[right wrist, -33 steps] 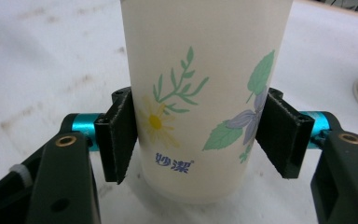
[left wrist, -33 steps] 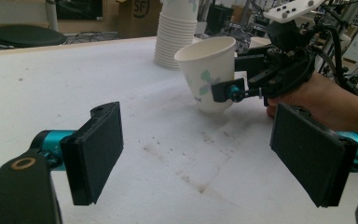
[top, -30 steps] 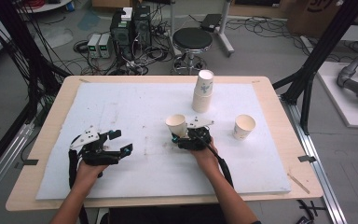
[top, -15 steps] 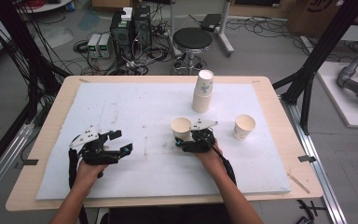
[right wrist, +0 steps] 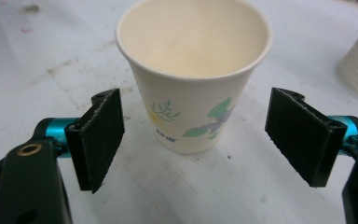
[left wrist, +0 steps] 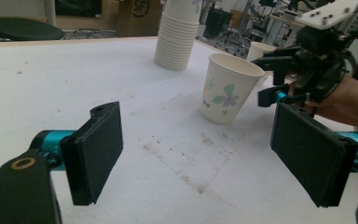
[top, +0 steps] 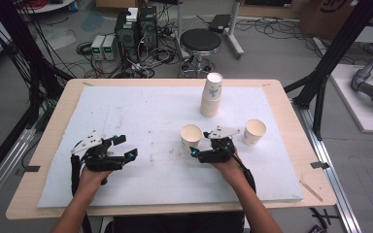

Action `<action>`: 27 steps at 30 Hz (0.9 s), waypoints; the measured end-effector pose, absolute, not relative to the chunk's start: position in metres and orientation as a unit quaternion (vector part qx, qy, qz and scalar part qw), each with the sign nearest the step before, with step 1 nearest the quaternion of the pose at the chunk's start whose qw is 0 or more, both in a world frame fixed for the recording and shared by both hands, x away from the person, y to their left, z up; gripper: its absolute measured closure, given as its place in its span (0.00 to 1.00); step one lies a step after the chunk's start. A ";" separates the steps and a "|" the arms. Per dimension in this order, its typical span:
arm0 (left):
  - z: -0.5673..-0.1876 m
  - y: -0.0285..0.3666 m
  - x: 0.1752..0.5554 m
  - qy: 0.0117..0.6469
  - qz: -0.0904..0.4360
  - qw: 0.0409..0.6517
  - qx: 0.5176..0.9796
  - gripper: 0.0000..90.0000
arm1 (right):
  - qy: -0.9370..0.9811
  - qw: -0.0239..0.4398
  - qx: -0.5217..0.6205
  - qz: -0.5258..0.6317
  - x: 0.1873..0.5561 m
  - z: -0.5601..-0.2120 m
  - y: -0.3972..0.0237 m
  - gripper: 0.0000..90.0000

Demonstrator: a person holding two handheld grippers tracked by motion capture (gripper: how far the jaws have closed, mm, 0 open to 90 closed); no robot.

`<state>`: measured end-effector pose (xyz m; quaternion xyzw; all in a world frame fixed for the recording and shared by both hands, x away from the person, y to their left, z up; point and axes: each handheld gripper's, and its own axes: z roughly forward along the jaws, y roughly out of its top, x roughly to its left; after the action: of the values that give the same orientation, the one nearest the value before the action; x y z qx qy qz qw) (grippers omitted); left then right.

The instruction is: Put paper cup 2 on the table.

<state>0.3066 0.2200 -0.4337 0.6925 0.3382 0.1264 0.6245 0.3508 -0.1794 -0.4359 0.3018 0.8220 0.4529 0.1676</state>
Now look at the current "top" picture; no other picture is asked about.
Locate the white metal stand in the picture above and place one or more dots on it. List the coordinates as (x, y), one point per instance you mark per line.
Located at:
(234, 35)

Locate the white foam mat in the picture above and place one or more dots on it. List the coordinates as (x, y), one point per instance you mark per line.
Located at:
(142, 116)

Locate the stack of paper cups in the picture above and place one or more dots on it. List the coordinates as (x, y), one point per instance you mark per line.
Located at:
(211, 97)

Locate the person's left hand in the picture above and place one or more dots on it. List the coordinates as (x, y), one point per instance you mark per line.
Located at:
(94, 179)

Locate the flat black device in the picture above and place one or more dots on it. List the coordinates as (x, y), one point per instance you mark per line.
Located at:
(220, 23)

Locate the brown cardboard box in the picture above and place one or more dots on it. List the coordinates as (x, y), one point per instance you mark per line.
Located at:
(323, 17)

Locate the black round stool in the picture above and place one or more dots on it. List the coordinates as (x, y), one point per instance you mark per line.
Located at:
(200, 40)

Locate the person's right hand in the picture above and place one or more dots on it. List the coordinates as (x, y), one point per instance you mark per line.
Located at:
(228, 170)

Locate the black computer tower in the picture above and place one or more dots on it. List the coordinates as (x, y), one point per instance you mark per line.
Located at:
(127, 35)
(148, 27)

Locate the blue tape roll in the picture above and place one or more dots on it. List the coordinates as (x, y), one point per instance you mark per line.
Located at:
(73, 6)

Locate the light wooden table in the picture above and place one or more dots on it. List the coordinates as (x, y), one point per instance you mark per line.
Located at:
(307, 181)

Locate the grey power supply unit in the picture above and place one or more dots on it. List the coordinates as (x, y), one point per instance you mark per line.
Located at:
(97, 48)
(109, 47)

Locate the person's dark clothing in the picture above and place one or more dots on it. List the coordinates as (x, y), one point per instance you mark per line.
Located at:
(175, 225)

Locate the small white box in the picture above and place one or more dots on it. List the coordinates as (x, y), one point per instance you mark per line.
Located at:
(132, 14)

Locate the white paper cup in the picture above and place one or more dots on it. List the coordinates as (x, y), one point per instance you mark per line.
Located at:
(191, 136)
(254, 131)

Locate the black floor bracket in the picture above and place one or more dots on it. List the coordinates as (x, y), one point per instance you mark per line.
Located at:
(323, 218)

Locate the white round table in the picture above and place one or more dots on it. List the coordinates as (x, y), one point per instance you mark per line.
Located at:
(51, 6)

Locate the black tape piece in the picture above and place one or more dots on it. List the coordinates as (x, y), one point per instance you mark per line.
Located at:
(320, 165)
(29, 169)

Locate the black metal frame post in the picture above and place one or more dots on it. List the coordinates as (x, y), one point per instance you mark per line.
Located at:
(336, 48)
(22, 55)

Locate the aluminium floor rail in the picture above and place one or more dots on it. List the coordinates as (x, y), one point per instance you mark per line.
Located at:
(6, 165)
(333, 181)

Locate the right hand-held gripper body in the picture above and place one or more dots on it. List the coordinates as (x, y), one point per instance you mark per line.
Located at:
(223, 132)

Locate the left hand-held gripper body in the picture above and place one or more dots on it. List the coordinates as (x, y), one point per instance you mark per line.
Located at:
(89, 142)

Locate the thin wooden stick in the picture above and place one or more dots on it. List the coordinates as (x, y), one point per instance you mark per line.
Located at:
(311, 191)

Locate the white floor board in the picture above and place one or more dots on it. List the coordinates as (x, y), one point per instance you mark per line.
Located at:
(362, 110)

